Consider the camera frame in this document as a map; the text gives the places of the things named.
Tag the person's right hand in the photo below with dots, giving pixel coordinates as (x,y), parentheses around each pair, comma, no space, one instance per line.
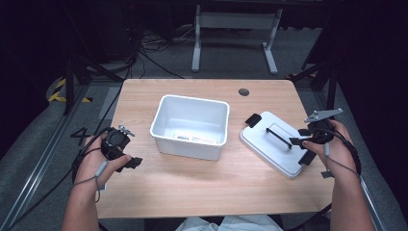
(340,157)

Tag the white plastic storage box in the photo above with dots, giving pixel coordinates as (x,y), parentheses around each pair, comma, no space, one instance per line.
(191,126)

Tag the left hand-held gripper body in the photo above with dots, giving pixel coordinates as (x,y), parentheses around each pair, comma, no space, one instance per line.
(114,142)

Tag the person's light clothing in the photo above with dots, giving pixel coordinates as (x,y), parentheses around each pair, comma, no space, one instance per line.
(231,224)

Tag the person's left hand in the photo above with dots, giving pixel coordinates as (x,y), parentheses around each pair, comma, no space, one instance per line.
(91,166)

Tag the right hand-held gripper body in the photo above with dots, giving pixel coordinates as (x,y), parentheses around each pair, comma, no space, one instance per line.
(322,131)

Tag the black tripod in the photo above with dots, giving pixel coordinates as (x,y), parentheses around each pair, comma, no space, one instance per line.
(324,77)
(77,73)

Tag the grey metal stand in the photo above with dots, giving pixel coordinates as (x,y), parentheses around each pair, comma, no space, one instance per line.
(235,22)

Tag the aluminium floor rail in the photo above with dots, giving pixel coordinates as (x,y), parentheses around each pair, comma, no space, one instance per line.
(35,163)

